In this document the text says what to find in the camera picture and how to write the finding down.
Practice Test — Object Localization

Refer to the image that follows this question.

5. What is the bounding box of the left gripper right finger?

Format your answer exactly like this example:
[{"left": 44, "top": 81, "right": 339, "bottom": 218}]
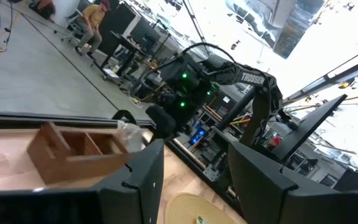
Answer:
[{"left": 228, "top": 141, "right": 358, "bottom": 224}]

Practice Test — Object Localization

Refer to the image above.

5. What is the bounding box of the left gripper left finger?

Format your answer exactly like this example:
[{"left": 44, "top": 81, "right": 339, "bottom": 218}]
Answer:
[{"left": 0, "top": 139, "right": 165, "bottom": 224}]

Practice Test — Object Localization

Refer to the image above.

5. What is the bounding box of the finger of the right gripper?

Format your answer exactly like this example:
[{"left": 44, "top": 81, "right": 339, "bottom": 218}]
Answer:
[{"left": 145, "top": 105, "right": 178, "bottom": 141}]

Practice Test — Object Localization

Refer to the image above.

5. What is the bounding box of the white orange tea packet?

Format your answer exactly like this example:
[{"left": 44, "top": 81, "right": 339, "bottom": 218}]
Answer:
[{"left": 116, "top": 119, "right": 150, "bottom": 153}]

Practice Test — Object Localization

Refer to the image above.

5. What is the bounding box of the wooden tea organizer box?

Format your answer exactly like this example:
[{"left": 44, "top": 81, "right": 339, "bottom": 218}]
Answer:
[{"left": 26, "top": 121, "right": 130, "bottom": 185}]

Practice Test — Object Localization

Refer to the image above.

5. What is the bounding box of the black office desk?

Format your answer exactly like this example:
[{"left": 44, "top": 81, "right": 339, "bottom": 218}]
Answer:
[{"left": 93, "top": 29, "right": 173, "bottom": 82}]

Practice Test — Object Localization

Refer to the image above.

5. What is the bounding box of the round woven straw placemat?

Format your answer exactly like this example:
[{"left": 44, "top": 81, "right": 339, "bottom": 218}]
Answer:
[{"left": 165, "top": 192, "right": 239, "bottom": 224}]

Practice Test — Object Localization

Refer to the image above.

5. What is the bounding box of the person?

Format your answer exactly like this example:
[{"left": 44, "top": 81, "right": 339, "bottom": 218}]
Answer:
[{"left": 74, "top": 0, "right": 112, "bottom": 60}]

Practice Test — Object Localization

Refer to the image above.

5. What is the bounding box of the grey office chair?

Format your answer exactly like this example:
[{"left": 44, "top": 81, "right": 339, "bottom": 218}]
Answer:
[{"left": 61, "top": 9, "right": 88, "bottom": 41}]

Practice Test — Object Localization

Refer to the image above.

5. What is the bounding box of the dark red bag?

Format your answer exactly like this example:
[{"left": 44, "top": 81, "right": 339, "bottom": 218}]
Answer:
[{"left": 29, "top": 0, "right": 57, "bottom": 19}]

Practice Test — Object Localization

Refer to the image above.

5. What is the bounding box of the black clamp on frame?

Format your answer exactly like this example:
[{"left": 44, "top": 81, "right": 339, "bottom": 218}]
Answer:
[{"left": 112, "top": 109, "right": 138, "bottom": 125}]

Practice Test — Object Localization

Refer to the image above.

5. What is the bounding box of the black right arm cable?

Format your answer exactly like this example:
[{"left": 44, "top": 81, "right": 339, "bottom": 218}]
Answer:
[{"left": 149, "top": 42, "right": 239, "bottom": 75}]

